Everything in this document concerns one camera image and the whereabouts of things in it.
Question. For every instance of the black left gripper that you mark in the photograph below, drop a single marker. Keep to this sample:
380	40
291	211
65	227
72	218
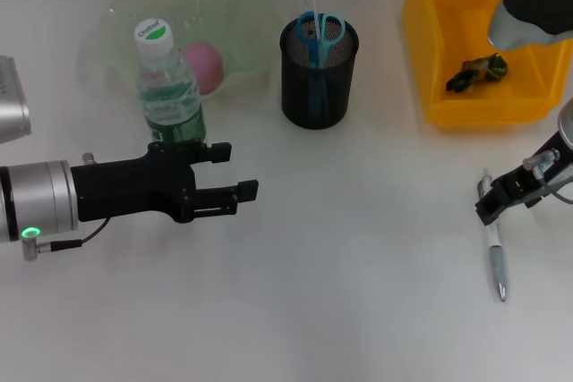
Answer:
130	189

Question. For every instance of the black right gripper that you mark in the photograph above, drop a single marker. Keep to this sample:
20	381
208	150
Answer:
550	176

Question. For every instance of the white silver pen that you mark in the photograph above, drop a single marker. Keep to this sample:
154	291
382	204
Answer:
498	261

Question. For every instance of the clear water bottle green label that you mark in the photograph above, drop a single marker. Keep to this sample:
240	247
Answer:
172	104

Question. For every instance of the pink peach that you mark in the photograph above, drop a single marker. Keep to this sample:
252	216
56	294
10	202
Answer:
206	66

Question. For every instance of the green plastic wrapper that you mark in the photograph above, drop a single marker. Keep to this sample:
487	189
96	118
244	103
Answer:
476	70

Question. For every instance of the blue scissors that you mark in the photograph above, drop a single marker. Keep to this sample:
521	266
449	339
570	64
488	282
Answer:
320	53

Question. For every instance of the transparent plastic ruler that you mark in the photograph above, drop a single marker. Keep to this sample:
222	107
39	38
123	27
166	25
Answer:
314	2

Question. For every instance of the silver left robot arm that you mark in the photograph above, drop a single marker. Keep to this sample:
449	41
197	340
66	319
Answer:
40	198

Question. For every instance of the black mesh pen holder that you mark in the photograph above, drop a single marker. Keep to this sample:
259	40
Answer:
304	100

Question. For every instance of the green glass fruit plate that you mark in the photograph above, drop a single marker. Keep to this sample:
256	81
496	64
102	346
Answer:
224	11

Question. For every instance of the yellow plastic bin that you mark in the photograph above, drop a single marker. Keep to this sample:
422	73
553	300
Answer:
483	109

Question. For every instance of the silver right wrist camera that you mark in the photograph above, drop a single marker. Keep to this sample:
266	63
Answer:
532	11

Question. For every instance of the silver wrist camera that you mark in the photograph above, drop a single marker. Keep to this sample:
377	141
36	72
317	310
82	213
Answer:
532	11
11	104

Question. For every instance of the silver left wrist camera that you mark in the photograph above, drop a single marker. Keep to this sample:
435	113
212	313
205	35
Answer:
11	104

